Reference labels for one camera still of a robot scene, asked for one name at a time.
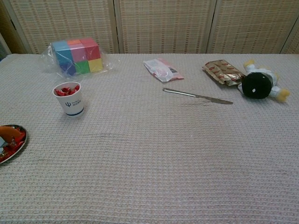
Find left robot hand silver orange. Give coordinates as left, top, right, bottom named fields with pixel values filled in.
left=0, top=125, right=21, bottom=150

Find red candies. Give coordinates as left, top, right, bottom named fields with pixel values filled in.
left=54, top=85, right=80, bottom=97

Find metal dish of red candies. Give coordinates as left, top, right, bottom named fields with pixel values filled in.
left=0, top=124, right=28, bottom=164

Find white paper cup blue print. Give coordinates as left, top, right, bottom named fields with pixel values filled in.
left=52, top=81, right=85, bottom=118

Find bamboo folding screen panel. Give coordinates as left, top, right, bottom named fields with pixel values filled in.
left=206, top=0, right=299, bottom=55
left=279, top=21, right=299, bottom=55
left=0, top=0, right=28, bottom=59
left=4, top=0, right=120, bottom=55
left=113, top=0, right=217, bottom=55

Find colourful foam blocks clear bag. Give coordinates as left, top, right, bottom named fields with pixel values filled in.
left=41, top=37, right=115, bottom=79

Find white woven tablecloth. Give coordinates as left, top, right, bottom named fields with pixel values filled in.
left=0, top=53, right=299, bottom=224

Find pink white snack packet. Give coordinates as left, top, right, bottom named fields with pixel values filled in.
left=142, top=57, right=185, bottom=83

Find silver table knife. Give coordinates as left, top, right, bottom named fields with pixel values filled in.
left=163, top=87, right=234, bottom=105

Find gold red-print snack packet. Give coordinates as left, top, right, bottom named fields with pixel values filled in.
left=202, top=59, right=246, bottom=87

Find plush doll black head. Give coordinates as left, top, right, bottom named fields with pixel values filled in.
left=237, top=59, right=291, bottom=103

